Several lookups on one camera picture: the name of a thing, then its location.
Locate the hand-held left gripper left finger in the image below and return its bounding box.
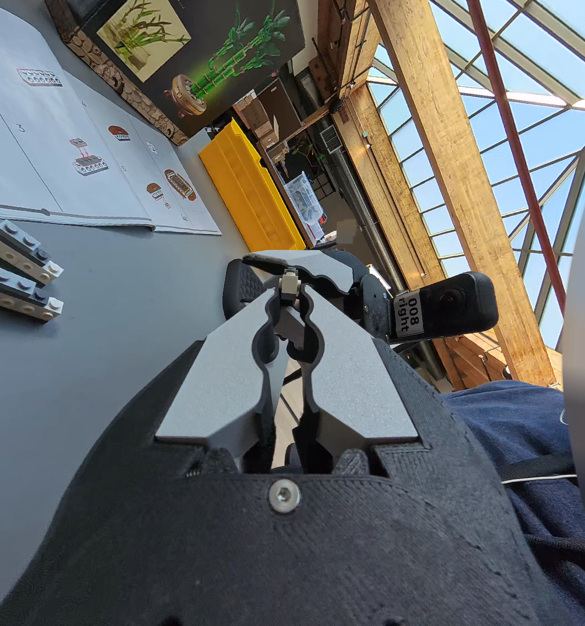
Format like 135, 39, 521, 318
154, 287, 280, 471

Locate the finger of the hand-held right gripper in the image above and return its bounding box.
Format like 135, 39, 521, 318
278, 307, 308, 352
242, 249, 358, 295

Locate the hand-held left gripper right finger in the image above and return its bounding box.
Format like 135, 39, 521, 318
298, 285, 420, 466

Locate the white and grey lego assembly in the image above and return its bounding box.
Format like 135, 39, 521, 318
0, 265, 65, 323
0, 209, 65, 287
280, 267, 303, 301

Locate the yellow plastic bin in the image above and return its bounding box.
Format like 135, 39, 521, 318
198, 117, 307, 252

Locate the black bamboo lego set box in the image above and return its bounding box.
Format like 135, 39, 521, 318
44, 0, 307, 148

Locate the lego instruction booklet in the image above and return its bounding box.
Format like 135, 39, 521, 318
0, 0, 223, 236

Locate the black mesh wrist rest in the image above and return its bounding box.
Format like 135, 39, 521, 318
222, 258, 269, 320

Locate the clear plastic storage container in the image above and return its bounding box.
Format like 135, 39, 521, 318
283, 170, 323, 231

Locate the person in blue shirt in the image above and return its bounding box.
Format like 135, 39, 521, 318
441, 380, 585, 626

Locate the black shoulder strap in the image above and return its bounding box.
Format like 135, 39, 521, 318
497, 451, 578, 483

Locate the thin white cord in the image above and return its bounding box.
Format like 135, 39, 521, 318
500, 473, 580, 486

